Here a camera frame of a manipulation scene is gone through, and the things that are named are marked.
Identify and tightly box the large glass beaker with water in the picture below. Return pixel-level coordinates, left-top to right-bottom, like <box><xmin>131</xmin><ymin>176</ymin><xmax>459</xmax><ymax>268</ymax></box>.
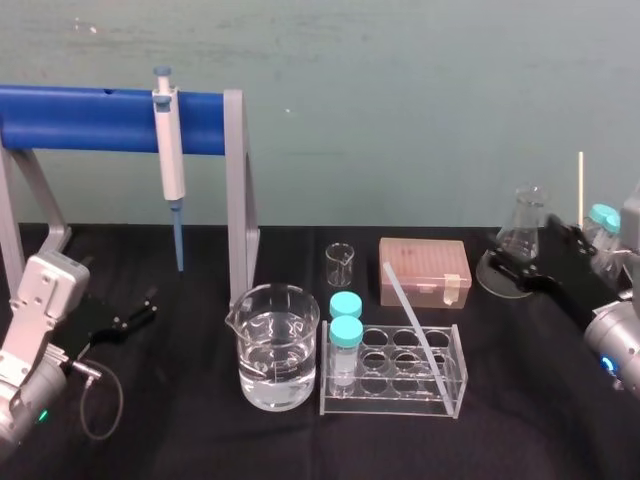
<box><xmin>224</xmin><ymin>282</ymin><xmax>322</xmax><ymax>413</ymax></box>

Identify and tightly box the clear glass conical flask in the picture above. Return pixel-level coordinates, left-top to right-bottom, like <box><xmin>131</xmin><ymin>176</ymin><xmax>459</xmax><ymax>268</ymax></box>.
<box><xmin>475</xmin><ymin>185</ymin><xmax>547</xmax><ymax>300</ymax></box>

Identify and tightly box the white pipette with blue tip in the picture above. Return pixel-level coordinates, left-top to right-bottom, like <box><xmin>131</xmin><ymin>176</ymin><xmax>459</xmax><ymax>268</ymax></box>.
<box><xmin>151</xmin><ymin>64</ymin><xmax>188</xmax><ymax>274</ymax></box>

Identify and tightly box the black table cloth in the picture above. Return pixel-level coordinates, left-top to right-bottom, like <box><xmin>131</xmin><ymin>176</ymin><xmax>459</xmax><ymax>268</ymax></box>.
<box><xmin>0</xmin><ymin>222</ymin><xmax>640</xmax><ymax>480</ymax></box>

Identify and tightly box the blue and grey pipette stand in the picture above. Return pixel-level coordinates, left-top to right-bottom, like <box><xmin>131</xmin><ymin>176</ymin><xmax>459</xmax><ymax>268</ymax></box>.
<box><xmin>0</xmin><ymin>84</ymin><xmax>262</xmax><ymax>312</ymax></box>

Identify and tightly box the teal-capped clear plastic bottle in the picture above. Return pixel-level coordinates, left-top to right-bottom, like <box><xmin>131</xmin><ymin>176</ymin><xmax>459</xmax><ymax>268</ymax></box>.
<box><xmin>581</xmin><ymin>203</ymin><xmax>624</xmax><ymax>292</ymax></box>

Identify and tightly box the teal-capped clear vial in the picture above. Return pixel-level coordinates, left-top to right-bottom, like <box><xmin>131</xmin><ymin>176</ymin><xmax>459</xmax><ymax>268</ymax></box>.
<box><xmin>328</xmin><ymin>315</ymin><xmax>365</xmax><ymax>399</ymax></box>
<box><xmin>328</xmin><ymin>291</ymin><xmax>363</xmax><ymax>322</ymax></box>

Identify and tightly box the thin wooden stick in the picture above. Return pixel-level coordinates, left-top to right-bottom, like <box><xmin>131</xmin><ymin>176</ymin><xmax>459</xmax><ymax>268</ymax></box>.
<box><xmin>576</xmin><ymin>151</ymin><xmax>586</xmax><ymax>229</ymax></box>

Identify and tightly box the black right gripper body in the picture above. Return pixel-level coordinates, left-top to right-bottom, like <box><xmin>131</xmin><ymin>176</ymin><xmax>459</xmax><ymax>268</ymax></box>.
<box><xmin>533</xmin><ymin>238</ymin><xmax>620</xmax><ymax>330</ymax></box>

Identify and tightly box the beige tape strip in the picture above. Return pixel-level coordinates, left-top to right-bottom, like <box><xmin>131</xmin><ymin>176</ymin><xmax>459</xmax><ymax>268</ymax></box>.
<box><xmin>443</xmin><ymin>273</ymin><xmax>462</xmax><ymax>307</ymax></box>

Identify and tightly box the small empty glass beaker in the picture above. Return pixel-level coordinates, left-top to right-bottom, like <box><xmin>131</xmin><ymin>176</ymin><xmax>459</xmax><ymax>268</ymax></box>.
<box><xmin>325</xmin><ymin>242</ymin><xmax>357</xmax><ymax>288</ymax></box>

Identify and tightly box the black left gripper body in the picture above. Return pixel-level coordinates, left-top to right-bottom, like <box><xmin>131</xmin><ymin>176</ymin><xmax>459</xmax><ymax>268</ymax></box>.
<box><xmin>53</xmin><ymin>293</ymin><xmax>122</xmax><ymax>362</ymax></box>

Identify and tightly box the thin dark gripper cable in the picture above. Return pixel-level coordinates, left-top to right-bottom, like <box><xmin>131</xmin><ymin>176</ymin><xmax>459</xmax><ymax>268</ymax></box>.
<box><xmin>63</xmin><ymin>358</ymin><xmax>125</xmax><ymax>442</ymax></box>

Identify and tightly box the clear acrylic tube rack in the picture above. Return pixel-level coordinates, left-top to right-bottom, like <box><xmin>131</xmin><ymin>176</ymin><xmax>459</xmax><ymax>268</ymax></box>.
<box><xmin>318</xmin><ymin>323</ymin><xmax>470</xmax><ymax>419</ymax></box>

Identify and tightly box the clear glass stirring rod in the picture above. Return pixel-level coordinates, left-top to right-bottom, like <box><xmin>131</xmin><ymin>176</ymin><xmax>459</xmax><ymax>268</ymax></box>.
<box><xmin>381</xmin><ymin>261</ymin><xmax>459</xmax><ymax>419</ymax></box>

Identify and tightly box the brown pipette tip box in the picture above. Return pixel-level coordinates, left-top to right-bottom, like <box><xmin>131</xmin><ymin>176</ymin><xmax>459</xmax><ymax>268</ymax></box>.
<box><xmin>377</xmin><ymin>236</ymin><xmax>474</xmax><ymax>308</ymax></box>

